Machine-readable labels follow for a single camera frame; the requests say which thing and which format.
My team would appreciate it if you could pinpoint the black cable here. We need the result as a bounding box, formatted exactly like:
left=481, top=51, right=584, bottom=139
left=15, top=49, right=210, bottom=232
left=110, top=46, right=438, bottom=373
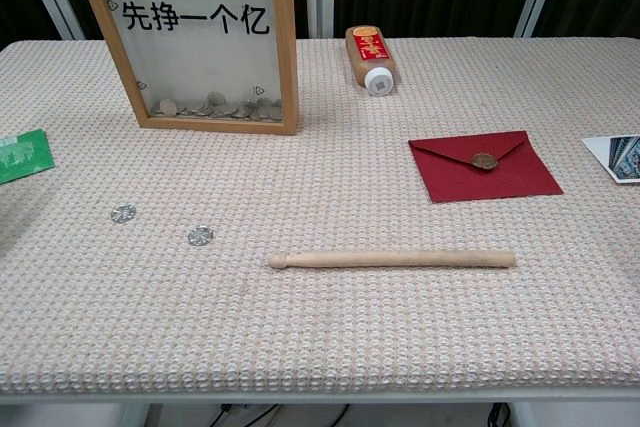
left=207, top=402, right=351, bottom=427
left=487, top=401, right=512, bottom=427

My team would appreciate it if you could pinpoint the wooden frame money box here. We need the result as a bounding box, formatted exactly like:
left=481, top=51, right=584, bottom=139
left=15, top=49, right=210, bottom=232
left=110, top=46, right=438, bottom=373
left=67, top=0, right=300, bottom=137

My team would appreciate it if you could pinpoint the dark red envelope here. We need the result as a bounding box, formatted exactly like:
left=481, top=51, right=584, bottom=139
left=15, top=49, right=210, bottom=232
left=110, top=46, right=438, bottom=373
left=407, top=130, right=565, bottom=205

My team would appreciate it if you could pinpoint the beige woven tablecloth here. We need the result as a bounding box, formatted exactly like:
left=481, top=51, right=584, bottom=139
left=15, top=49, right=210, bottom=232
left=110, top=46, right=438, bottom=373
left=0, top=36, right=640, bottom=396

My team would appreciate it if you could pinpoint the pile of silver coins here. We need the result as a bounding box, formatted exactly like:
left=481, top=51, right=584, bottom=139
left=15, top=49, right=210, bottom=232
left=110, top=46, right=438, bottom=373
left=151, top=91, right=284, bottom=123

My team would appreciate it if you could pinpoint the wooden drumstick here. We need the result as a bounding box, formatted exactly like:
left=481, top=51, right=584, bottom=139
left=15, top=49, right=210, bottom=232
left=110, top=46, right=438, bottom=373
left=267, top=249, right=517, bottom=270

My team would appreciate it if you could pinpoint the green card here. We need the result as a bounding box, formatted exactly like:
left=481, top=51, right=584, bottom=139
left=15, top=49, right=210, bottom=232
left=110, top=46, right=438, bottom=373
left=0, top=128, right=55, bottom=185

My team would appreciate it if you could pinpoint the brown bottle with red label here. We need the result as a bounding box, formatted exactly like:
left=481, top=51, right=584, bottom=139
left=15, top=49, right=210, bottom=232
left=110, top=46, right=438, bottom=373
left=344, top=24, right=400, bottom=97

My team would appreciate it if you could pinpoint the photo postcard with white border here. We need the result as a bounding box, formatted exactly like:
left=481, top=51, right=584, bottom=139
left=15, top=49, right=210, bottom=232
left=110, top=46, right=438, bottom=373
left=581, top=134, right=640, bottom=184

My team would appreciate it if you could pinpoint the silver coin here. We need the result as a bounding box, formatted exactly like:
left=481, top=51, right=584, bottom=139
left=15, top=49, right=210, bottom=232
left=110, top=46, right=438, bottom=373
left=187, top=225, right=216, bottom=247
left=110, top=203, right=137, bottom=224

